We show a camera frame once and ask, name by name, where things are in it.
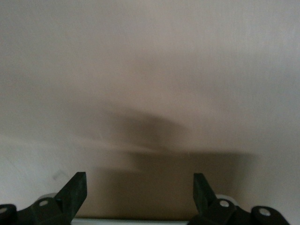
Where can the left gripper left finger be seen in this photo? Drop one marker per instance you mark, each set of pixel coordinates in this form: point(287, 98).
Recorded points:
point(70, 199)

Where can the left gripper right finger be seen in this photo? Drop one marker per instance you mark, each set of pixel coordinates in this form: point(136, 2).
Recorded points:
point(202, 194)

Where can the large table cover sheet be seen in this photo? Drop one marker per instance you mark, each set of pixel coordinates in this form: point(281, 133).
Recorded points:
point(150, 47)

